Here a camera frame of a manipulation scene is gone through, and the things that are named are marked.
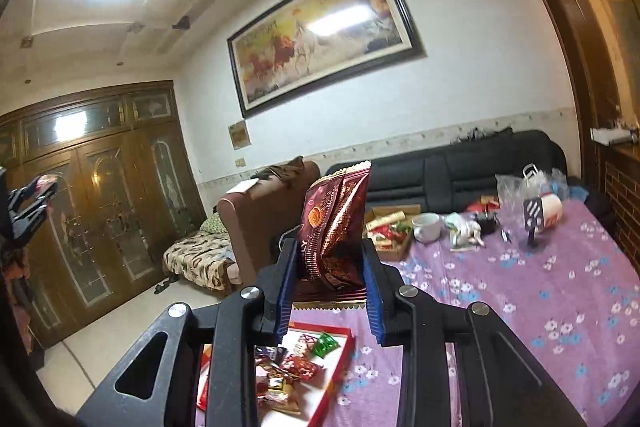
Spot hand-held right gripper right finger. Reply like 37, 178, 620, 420
360, 238, 588, 427

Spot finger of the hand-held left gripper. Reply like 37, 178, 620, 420
10, 179, 58, 210
9, 204, 51, 238

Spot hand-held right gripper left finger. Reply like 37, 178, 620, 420
75, 237, 301, 427

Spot green snack packet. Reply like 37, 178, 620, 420
312, 331, 338, 355

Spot dark red snack packet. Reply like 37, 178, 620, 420
295, 161, 373, 310

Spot red shallow gift box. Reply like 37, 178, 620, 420
195, 319, 353, 427

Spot assorted snacks in cardboard box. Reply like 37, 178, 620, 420
367, 212, 413, 248

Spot white floral snack packet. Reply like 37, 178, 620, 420
290, 332, 318, 355

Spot brown cardboard box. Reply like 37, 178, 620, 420
362, 203, 423, 263

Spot red packet with small flowers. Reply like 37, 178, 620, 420
285, 354, 321, 383

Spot brown armchair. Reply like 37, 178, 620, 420
216, 159, 322, 293

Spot brown glossy snack packet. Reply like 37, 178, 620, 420
256, 369, 301, 415

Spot brown patterned blanket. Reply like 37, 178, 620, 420
162, 229, 241, 293

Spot white mug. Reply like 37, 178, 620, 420
411, 212, 443, 244

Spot green patterned pillow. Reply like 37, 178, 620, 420
200, 213, 228, 237

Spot white crumpled wrapper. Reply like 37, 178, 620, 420
447, 214, 485, 253

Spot white paper sheet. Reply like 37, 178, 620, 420
223, 178, 261, 195

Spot dark olive cloth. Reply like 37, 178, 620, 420
252, 155, 306, 188

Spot small black object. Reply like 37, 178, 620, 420
472, 213, 501, 235

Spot red yellow package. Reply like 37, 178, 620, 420
465, 196, 501, 214

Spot black leather sofa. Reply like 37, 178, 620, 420
325, 129, 616, 218

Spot purple floral tablecloth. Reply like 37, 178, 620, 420
192, 197, 640, 427

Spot clear plastic bag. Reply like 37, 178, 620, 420
495, 164, 571, 212

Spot white round bowl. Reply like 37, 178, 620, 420
537, 192, 565, 233

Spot framed horse painting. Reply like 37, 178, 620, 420
226, 0, 428, 118

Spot white object on shelf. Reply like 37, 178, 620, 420
590, 122, 636, 145

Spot white cable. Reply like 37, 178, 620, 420
272, 227, 296, 258

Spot small wall plaque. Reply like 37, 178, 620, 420
228, 121, 251, 151

